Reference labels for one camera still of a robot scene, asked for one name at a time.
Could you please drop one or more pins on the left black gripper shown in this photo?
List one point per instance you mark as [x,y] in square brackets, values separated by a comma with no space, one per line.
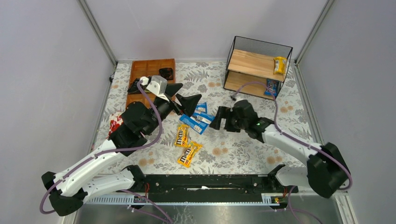
[173,101]

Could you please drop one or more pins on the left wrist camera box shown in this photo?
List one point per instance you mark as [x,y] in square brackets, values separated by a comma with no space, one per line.
[157,85]

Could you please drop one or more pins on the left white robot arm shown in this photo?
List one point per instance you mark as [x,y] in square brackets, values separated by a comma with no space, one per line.
[140,128]

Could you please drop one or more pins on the floral table mat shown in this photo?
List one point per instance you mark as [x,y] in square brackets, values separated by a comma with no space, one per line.
[222,152]

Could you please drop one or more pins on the orange wooden compartment tray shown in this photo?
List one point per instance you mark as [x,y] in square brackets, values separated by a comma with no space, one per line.
[148,68]

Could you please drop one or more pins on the blue m&m candy bag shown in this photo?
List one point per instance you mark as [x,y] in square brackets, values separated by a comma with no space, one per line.
[272,87]

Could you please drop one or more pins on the blue candy bag long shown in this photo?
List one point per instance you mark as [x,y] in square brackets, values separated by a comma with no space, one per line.
[196,125]

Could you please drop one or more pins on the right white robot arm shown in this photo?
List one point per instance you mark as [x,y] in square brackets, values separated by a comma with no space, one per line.
[324,170]

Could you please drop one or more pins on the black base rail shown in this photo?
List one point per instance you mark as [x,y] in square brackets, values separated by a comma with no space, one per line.
[206,188]

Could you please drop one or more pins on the black glossy item in tray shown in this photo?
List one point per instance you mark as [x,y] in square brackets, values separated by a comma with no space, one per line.
[166,73]

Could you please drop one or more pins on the yellow m&m bag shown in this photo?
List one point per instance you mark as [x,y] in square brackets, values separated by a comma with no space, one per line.
[182,136]
[188,154]

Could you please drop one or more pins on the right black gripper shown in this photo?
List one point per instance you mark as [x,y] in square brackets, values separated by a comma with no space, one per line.
[225,117]

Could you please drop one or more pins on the blue candy bag right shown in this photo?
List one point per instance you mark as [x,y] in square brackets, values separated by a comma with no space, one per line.
[204,117]

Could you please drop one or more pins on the yellow candy bag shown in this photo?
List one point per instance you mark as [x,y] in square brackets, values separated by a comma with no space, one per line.
[280,64]

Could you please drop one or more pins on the blue candy bag top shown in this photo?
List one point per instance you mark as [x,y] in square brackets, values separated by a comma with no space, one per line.
[201,108]

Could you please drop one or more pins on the red white patterned cloth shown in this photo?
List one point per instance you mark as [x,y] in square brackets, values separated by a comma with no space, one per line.
[115,121]

